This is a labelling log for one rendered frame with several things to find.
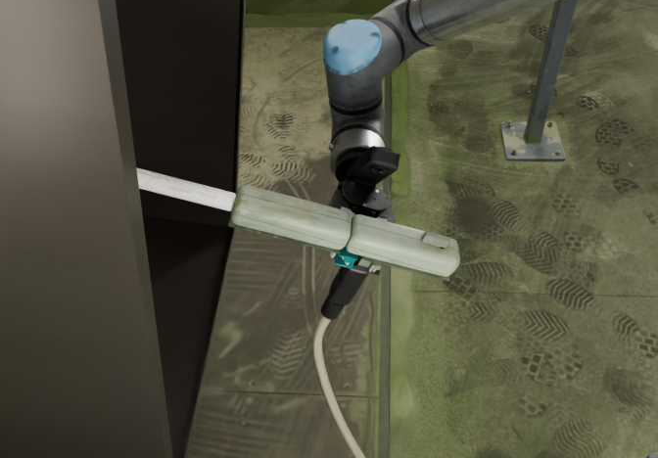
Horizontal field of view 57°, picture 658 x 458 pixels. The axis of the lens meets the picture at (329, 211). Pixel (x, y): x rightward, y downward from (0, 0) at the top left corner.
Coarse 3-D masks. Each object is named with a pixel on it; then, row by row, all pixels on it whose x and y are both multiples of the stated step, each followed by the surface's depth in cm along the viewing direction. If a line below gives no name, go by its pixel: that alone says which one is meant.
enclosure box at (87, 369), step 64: (0, 0) 32; (64, 0) 31; (128, 0) 97; (192, 0) 96; (0, 64) 35; (64, 64) 34; (128, 64) 106; (192, 64) 105; (0, 128) 38; (64, 128) 38; (128, 128) 40; (192, 128) 116; (0, 192) 43; (64, 192) 42; (128, 192) 42; (0, 256) 48; (64, 256) 48; (128, 256) 47; (192, 256) 130; (0, 320) 56; (64, 320) 55; (128, 320) 54; (192, 320) 119; (0, 384) 66; (64, 384) 65; (128, 384) 64; (192, 384) 111; (0, 448) 80; (64, 448) 79; (128, 448) 77
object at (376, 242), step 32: (160, 192) 75; (192, 192) 75; (224, 192) 77; (256, 192) 77; (256, 224) 77; (288, 224) 76; (320, 224) 77; (352, 224) 80; (384, 224) 80; (384, 256) 80; (416, 256) 80; (448, 256) 80; (352, 288) 87
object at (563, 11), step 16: (560, 0) 174; (576, 0) 174; (560, 16) 178; (560, 32) 182; (544, 48) 190; (560, 48) 185; (544, 64) 190; (560, 64) 190; (544, 80) 194; (544, 96) 199; (544, 112) 204; (528, 128) 211
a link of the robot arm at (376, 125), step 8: (336, 112) 100; (376, 112) 100; (336, 120) 101; (344, 120) 100; (352, 120) 99; (360, 120) 99; (368, 120) 99; (376, 120) 101; (336, 128) 100; (344, 128) 99; (352, 128) 98; (368, 128) 98; (376, 128) 99; (336, 136) 99; (384, 144) 100
